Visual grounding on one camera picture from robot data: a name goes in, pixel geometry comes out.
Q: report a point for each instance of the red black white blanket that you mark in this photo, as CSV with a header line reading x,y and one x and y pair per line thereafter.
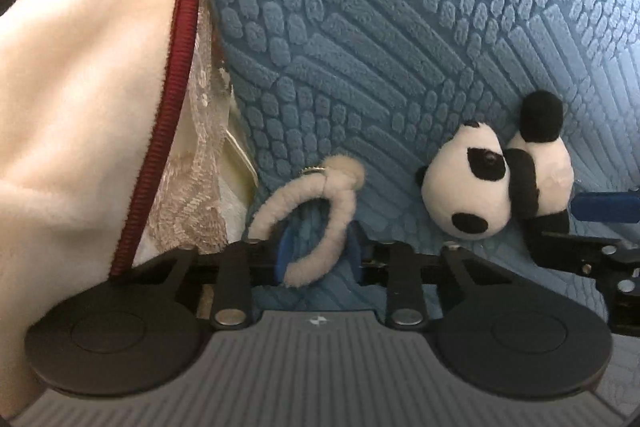
x,y
91,104

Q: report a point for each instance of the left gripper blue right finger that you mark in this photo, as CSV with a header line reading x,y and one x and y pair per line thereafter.
x,y
356,248

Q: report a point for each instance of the white fluffy hair scrunchie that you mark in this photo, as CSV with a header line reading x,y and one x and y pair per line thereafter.
x,y
334,184

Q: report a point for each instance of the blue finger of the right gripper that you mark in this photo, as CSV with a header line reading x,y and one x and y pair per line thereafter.
x,y
607,207

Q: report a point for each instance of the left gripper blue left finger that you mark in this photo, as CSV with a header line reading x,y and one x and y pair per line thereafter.
x,y
284,254

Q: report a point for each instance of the floral sofa cover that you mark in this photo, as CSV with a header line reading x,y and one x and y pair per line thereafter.
x,y
209,180

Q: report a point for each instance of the panda plush toy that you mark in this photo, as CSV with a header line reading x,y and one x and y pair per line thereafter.
x,y
474,186

